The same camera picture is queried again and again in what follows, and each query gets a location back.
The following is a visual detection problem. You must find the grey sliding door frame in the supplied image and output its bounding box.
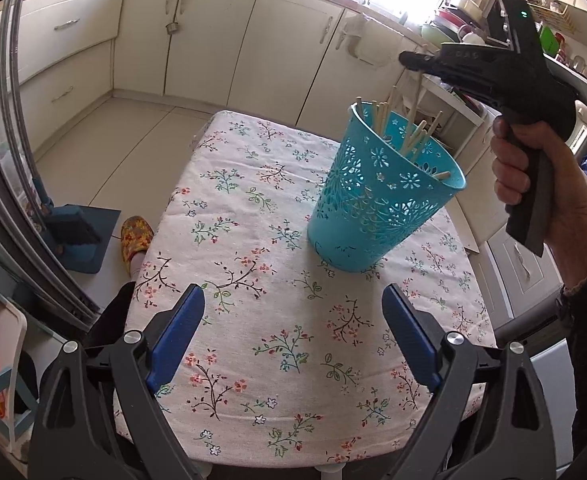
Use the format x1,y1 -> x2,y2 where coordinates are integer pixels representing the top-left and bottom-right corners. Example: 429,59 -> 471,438
0,0 -> 102,333

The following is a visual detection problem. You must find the floral tablecloth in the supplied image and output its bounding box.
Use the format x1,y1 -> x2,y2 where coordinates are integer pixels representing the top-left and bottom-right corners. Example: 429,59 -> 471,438
114,110 -> 497,472

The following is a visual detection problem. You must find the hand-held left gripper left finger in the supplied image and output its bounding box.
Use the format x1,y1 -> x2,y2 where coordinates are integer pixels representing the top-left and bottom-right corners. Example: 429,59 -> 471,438
26,284 -> 207,480

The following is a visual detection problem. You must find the person's black trouser leg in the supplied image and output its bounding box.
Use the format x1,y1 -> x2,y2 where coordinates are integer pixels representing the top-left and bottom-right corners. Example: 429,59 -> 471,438
98,255 -> 147,341

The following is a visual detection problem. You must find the person's right hand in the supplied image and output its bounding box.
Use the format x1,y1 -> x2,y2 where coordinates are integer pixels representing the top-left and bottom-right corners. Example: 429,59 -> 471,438
490,115 -> 587,288

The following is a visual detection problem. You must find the black microwave oven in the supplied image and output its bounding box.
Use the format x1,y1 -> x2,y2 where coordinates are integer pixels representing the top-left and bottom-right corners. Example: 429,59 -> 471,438
482,0 -> 517,47

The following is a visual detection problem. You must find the white trolley cart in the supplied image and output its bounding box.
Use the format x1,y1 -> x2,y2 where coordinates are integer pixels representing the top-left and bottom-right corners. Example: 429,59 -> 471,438
407,74 -> 489,128

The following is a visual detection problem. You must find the blue dustpan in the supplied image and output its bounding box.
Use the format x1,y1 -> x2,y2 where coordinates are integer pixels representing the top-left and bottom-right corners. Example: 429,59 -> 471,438
38,160 -> 123,275

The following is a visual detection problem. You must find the green bowl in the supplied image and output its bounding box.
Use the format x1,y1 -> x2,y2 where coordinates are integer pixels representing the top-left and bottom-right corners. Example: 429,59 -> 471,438
420,21 -> 447,45

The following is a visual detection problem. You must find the white electric kettle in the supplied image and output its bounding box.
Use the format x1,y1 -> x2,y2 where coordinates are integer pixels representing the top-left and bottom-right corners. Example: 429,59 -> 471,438
567,100 -> 587,157

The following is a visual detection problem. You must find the bundle of bamboo chopsticks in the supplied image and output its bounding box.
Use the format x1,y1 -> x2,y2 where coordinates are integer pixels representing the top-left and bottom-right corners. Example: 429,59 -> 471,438
355,74 -> 450,182

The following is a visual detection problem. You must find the white hanging plastic bag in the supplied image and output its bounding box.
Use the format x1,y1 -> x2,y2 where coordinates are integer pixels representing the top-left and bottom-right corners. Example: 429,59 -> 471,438
342,10 -> 400,67

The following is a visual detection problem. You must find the green cutting board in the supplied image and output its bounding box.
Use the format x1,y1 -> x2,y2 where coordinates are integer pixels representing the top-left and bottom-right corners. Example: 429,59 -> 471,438
538,25 -> 563,61

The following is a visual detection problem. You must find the cream and blue shelf rack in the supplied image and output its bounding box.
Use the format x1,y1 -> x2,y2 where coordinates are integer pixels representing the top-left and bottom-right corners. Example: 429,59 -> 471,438
0,280 -> 30,461

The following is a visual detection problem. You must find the teal perforated plastic basket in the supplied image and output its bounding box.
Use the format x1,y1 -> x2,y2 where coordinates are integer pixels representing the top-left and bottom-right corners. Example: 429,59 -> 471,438
307,101 -> 467,273

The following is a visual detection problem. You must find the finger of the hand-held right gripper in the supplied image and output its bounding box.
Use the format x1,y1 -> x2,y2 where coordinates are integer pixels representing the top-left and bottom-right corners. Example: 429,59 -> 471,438
407,59 -> 495,97
398,46 -> 447,68

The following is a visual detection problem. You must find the yellow patterned slipper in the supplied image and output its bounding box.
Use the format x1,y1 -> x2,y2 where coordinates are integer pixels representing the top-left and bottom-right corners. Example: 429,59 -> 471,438
120,215 -> 155,265

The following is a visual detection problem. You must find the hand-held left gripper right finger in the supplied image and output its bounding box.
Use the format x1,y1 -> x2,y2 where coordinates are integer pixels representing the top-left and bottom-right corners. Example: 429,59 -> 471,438
381,282 -> 559,480

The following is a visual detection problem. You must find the cream drawer cabinet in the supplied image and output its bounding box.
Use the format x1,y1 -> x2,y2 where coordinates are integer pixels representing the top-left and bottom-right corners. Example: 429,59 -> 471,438
0,0 -> 127,128

